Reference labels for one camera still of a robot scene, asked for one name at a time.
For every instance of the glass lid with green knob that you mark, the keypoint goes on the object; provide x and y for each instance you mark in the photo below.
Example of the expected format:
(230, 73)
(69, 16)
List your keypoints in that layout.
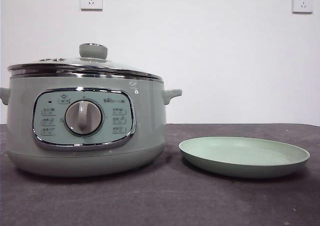
(93, 51)

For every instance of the pale green electric steamer pot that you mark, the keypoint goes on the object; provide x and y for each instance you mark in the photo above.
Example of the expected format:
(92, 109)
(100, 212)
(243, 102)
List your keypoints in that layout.
(150, 115)

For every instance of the pale green round plate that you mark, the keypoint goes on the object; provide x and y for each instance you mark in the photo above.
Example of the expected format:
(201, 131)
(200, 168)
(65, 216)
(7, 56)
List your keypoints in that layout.
(240, 155)

